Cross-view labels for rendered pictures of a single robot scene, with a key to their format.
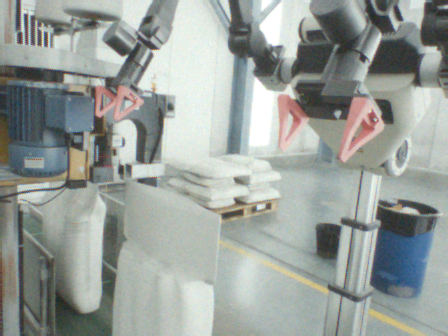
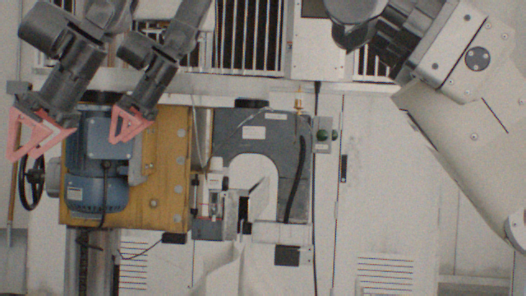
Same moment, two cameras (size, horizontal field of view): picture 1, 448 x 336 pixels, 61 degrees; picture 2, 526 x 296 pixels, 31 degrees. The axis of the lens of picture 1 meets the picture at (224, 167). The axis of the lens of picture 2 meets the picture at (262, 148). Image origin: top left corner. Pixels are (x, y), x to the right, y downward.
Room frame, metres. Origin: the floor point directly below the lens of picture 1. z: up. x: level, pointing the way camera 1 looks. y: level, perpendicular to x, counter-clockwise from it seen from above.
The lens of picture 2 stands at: (-0.15, -1.43, 1.37)
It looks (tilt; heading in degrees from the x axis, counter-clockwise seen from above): 3 degrees down; 49
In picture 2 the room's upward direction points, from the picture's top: 3 degrees clockwise
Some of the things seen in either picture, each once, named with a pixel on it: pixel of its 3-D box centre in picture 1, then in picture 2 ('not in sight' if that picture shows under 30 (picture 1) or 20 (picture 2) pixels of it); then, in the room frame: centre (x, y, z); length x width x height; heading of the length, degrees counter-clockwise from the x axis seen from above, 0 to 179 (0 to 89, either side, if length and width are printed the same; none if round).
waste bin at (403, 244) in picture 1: (400, 246); not in sight; (2.82, -1.41, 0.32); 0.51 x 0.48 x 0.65; 134
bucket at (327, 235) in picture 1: (329, 241); not in sight; (3.35, -1.02, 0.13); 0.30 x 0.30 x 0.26
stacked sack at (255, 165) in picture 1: (243, 163); not in sight; (4.85, -0.24, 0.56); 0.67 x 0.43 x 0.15; 44
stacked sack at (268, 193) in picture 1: (253, 194); not in sight; (4.68, -0.39, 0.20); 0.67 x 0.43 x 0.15; 134
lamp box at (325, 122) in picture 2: (165, 106); (322, 134); (1.50, 0.25, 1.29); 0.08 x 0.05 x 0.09; 44
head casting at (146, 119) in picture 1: (116, 120); (265, 157); (1.48, 0.43, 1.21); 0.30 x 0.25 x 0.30; 44
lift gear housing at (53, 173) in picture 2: not in sight; (59, 177); (1.07, 0.78, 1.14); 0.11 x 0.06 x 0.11; 44
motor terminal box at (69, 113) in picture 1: (70, 117); (108, 143); (0.99, 0.41, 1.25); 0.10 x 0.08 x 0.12; 159
